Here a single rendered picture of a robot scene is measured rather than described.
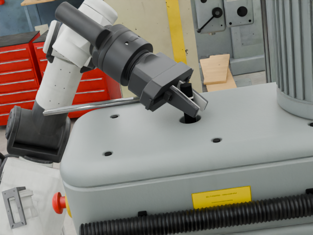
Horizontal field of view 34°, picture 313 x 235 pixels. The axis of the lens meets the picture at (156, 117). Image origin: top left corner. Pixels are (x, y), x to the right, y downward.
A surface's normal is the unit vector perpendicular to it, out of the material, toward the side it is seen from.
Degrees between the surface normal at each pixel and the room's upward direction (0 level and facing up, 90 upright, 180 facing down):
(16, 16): 90
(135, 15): 90
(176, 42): 90
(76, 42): 55
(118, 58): 67
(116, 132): 0
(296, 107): 90
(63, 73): 100
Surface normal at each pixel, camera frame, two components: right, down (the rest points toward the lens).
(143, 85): -0.58, 0.41
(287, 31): -0.89, 0.30
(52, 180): 0.16, -0.19
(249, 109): -0.15, -0.91
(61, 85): 0.05, 0.55
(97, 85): -0.14, 0.42
